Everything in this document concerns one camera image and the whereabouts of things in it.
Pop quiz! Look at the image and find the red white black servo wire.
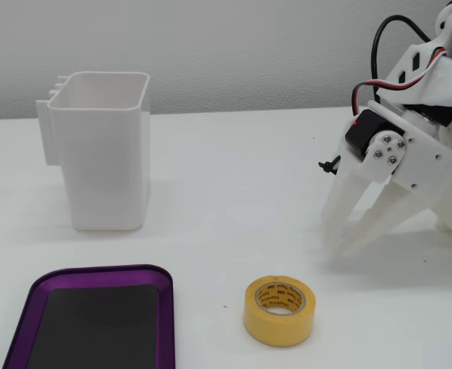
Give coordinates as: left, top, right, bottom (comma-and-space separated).
350, 45, 452, 116

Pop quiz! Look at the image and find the white plastic box container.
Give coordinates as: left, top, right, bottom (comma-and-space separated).
35, 71, 151, 231

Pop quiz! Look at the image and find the black cable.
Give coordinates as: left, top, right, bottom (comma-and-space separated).
371, 14, 434, 93

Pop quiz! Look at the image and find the black cable tie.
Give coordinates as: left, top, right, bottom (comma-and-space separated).
317, 155, 341, 177

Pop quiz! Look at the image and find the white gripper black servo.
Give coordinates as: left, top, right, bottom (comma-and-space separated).
322, 99, 452, 257

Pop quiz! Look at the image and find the purple metal tray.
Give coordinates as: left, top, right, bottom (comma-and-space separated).
2, 264, 176, 369

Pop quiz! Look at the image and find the yellow masking tape roll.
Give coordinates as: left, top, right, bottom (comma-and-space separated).
243, 274, 317, 345

